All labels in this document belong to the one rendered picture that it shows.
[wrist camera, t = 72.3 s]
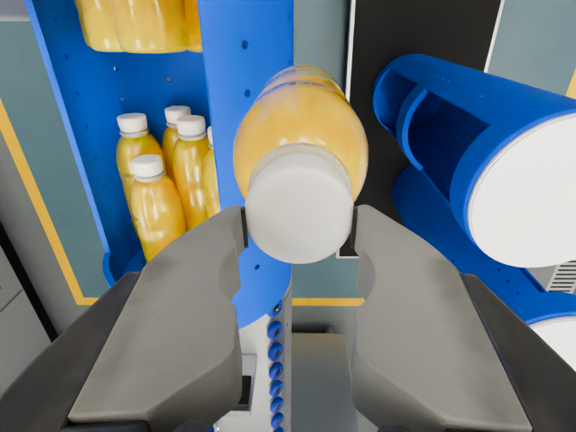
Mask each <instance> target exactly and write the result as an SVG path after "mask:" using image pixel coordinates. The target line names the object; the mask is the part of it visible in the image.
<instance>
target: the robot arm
mask: <svg viewBox="0 0 576 432"><path fill-rule="evenodd" d="M248 247H249V233H248V230H247V222H246V213H245V207H240V206H238V205H231V206H228V207H227V208H225V209H224V210H222V211H220V212H219V213H216V214H215V215H214V216H212V217H211V218H209V219H207V220H205V221H204V222H202V223H200V224H199V225H198V226H196V227H194V228H193V229H191V230H189V231H187V232H186V233H184V234H182V236H180V237H178V238H177V239H176V240H174V241H173V242H171V243H170V244H168V245H167V246H166V247H165V248H163V249H162V250H161V251H160V252H159V253H158V254H156V256H154V258H152V260H150V262H148V264H146V266H144V268H142V270H140V272H126V274H124V276H122V278H120V279H119V280H118V281H117V282H116V283H115V284H114V285H113V286H112V287H111V288H110V289H109V290H108V291H106V292H105V293H104V294H103V295H102V296H101V297H100V298H99V299H98V300H97V301H96V302H95V303H94V304H93V305H91V306H90V307H89V308H88V309H87V310H86V311H85V312H84V313H83V314H82V315H81V316H80V317H79V318H78V319H76V320H75V321H74V322H73V323H72V324H71V325H70V326H69V327H68V328H67V329H66V330H65V331H64V332H63V333H61V334H60V335H59V336H58V337H57V338H56V339H55V340H54V341H53V342H52V343H51V344H50V345H49V346H47V347H46V348H45V349H44V350H43V351H42V352H41V353H40V354H39V355H38V356H37V357H36V358H35V359H34V360H33V361H32V362H31V363H30V364H29V365H28V366H27V367H26V368H25V369H24V370H23V371H22V372H21V373H20V374H19V376H18V377H17V378H16V379H15V380H14V381H13V382H12V383H11V385H10V386H9V387H8V388H7V389H6V390H5V392H4V393H3V394H2V395H1V396H0V432H211V430H210V428H209V427H211V426H212V425H213V424H214V423H216V422H217V421H218V420H220V418H222V417H223V416H225V415H226V414H227V413H229V412H230V411H231V410H233V409H234V408H235V407H236V406H237V404H238V402H239V400H240V398H241V396H242V375H243V357H242V351H241V344H240V337H239V331H238V324H237V312H236V308H235V306H234V305H233V304H232V303H231V300H232V298H234V296H235V295H236V294H237V292H238V291H239V290H240V287H241V280H240V273H239V266H238V257H239V256H240V254H242V252H243V251H244V249H245V248H248ZM351 249H355V251H356V252H357V254H358V255H359V262H358V272H357V290H358V291H359V293H360V294H361V295H362V297H363V299H364V303H362V304H361V305H360V306H359V308H358V309H357V316H356V325H355V333H354V343H353V352H352V360H351V400H352V403H353V404H354V406H355V408H356V409H357V410H358V411H359V412H360V413H361V414H362V415H363V416H364V417H366V418H367V419H368V420H369V421H370V422H372V424H374V425H375V426H376V427H377V428H378V429H379V430H378V432H576V371H575V370H574V369H573V368H572V367H571V366H570V365H569V364H568V363H567V362H566V361H565V360H564V359H563V358H562V357H561V356H560V355H559V354H558V353H557V352H556V351H555V350H554V349H553V348H551V347H550V346H549V345H548V344H547V343H546V342H545V341H544V340H543V339H542V338H541V337H540V336H539V335H538V334H537V333H536V332H535V331H534V330H533V329H532V328H530V327H529V326H528V325H527V324H526V323H525V322H524V321H523V320H522V319H521V318H520V317H519V316H518V315H517V314H516V313H515V312H514V311H513V310H512V309H511V308H509V307H508V306H507V305H506V304H505V303H504V302H503V301H502V300H501V299H500V298H499V297H498V296H497V295H496V294H495V293H494V292H493V291H492V290H491V289H490V288H488V286H486V284H484V282H482V280H480V278H478V276H476V274H470V273H461V272H460V271H459V270H458V268H456V266H454V265H453V264H452V263H451V262H450V261H449V260H448V259H447V258H446V257H445V256H444V255H443V254H442V253H440V252H439V251H438V250H437V249H436V248H434V247H433V246H432V245H431V244H429V243H428V242H426V241H425V240H424V239H422V238H421V237H420V236H418V235H417V234H415V233H414V232H412V231H410V230H408V229H407V228H405V227H404V226H402V225H400V224H399V223H397V222H396V221H394V220H392V219H390V218H389V217H388V216H386V215H385V214H383V213H381V212H379V211H378V210H376V209H374V208H373V207H371V206H369V205H360V206H358V207H356V206H353V215H352V227H351Z"/></svg>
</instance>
